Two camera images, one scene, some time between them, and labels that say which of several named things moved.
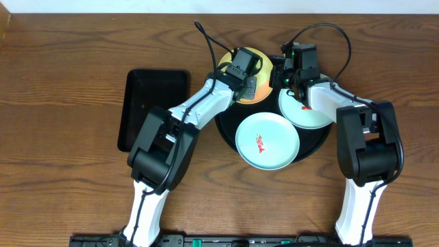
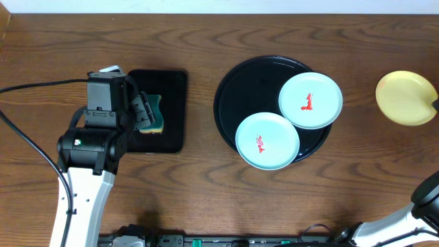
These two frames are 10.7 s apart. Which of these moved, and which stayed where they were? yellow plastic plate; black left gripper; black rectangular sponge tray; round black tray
Moved: yellow plastic plate; black left gripper
Stayed: black rectangular sponge tray; round black tray
